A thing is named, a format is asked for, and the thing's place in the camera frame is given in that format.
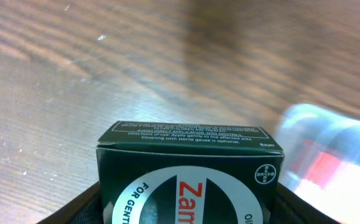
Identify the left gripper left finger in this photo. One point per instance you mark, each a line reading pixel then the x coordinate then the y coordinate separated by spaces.
pixel 84 209

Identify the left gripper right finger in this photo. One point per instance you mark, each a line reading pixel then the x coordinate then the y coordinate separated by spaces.
pixel 291 209

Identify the green round-logo box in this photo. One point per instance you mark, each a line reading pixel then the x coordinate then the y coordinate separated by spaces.
pixel 187 173

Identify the red Panadol box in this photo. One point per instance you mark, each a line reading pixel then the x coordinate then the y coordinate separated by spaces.
pixel 332 186

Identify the clear plastic container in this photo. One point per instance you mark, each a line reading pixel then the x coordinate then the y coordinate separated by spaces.
pixel 305 129

